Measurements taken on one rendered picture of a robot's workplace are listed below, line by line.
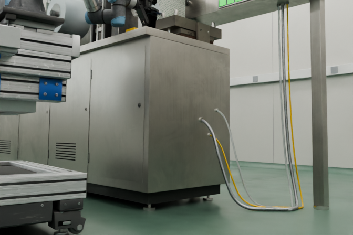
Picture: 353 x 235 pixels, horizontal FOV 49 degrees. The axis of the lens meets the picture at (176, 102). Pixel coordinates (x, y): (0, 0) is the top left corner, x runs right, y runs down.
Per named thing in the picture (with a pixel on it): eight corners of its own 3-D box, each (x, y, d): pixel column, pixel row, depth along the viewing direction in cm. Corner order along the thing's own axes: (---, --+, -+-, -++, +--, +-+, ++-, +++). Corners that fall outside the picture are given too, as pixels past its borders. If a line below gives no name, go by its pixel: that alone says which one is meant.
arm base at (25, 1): (11, 10, 139) (12, -16, 140) (1, 20, 151) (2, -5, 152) (52, 18, 148) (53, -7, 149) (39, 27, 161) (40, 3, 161)
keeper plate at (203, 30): (195, 41, 219) (195, 22, 220) (207, 44, 226) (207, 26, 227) (198, 40, 217) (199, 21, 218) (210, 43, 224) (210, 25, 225)
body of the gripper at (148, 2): (154, -3, 220) (137, -9, 212) (153, 11, 219) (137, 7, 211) (145, 0, 226) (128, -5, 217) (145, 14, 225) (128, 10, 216)
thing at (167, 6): (156, 25, 226) (157, -6, 228) (184, 32, 242) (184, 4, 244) (157, 24, 226) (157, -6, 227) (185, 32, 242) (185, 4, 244)
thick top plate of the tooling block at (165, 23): (155, 30, 219) (155, 20, 220) (201, 43, 247) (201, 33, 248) (175, 25, 208) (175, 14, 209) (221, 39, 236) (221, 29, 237)
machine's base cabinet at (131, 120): (-29, 173, 358) (-23, 82, 366) (38, 169, 403) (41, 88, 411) (145, 215, 179) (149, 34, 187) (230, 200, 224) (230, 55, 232)
